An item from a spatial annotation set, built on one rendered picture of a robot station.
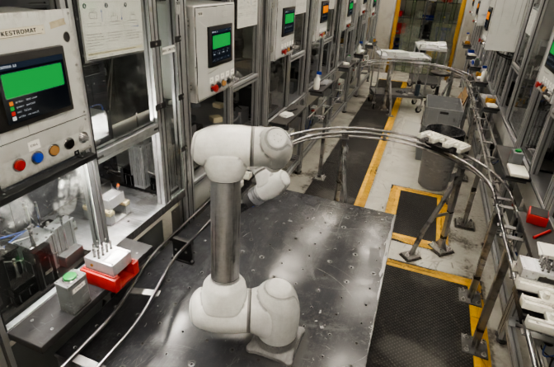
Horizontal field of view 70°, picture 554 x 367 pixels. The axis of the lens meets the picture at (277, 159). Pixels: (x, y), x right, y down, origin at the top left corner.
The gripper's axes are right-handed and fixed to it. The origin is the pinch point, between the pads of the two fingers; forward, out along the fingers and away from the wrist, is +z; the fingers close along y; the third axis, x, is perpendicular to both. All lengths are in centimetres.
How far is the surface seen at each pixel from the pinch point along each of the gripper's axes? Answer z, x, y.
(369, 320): -44, 69, -11
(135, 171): 23, -37, 27
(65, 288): -2, 18, 84
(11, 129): -29, -22, 101
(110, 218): 20, -12, 49
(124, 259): -4, 13, 63
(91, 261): 3, 10, 71
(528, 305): -97, 84, -33
